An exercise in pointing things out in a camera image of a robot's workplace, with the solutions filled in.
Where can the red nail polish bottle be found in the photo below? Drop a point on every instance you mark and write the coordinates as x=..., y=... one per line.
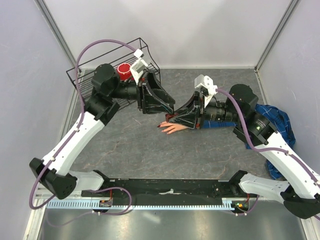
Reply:
x=169, y=116

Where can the slotted cable duct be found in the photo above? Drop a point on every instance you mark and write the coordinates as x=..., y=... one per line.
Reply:
x=96, y=204

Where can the black wire rack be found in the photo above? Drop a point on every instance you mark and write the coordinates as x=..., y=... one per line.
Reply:
x=142, y=55

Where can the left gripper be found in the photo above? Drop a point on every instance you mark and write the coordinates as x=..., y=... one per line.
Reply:
x=152, y=97

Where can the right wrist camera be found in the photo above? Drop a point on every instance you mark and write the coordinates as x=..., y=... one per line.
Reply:
x=206, y=86

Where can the red cup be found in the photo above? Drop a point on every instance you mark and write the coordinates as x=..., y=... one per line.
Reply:
x=124, y=71

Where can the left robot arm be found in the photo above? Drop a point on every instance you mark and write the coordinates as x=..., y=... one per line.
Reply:
x=53, y=170

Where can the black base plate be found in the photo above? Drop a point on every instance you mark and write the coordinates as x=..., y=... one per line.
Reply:
x=176, y=191

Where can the mannequin hand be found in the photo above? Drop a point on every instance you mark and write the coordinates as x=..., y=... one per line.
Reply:
x=170, y=128

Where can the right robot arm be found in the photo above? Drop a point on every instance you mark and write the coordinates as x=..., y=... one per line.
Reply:
x=299, y=192

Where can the blue plaid shirt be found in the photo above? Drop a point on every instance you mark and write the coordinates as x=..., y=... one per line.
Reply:
x=278, y=118

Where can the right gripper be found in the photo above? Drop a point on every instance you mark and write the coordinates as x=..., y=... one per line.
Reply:
x=191, y=114

